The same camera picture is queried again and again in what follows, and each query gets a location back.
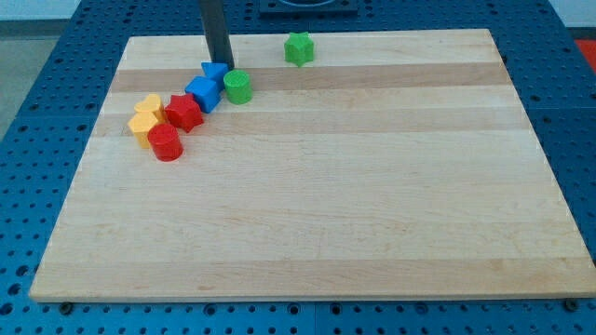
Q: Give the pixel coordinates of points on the yellow heart block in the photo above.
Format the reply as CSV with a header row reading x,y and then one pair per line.
x,y
152,104

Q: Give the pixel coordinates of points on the red cylinder block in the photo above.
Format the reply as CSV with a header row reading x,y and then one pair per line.
x,y
165,142

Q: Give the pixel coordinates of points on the blue triangle block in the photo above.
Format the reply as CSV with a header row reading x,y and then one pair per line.
x,y
215,71

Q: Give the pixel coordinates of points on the dark grey robot pusher rod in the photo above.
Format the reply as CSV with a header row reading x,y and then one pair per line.
x,y
216,32

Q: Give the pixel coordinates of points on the red star block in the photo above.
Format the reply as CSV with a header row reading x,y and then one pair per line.
x,y
184,112

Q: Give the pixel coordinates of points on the green star block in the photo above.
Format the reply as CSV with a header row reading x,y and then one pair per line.
x,y
299,49

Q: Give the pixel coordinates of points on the yellow pentagon block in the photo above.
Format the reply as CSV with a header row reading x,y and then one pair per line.
x,y
140,124

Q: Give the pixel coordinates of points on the light wooden board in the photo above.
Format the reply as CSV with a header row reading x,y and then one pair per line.
x,y
394,166

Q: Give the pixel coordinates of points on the blue cube block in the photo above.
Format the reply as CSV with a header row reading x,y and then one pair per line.
x,y
206,93

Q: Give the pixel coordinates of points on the green cylinder block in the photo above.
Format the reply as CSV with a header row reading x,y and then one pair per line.
x,y
237,84

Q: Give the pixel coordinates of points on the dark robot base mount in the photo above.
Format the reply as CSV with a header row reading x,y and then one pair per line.
x,y
277,8

